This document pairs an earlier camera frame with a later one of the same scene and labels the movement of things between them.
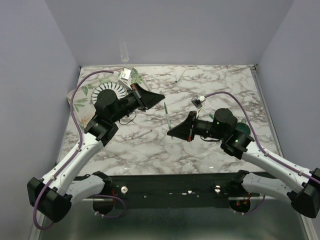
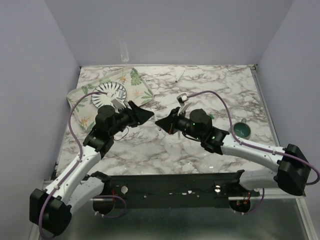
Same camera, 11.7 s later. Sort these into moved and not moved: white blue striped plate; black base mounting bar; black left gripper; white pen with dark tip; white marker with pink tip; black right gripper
Moved: black left gripper; black right gripper; white marker with pink tip
Not moved: white blue striped plate; black base mounting bar; white pen with dark tip
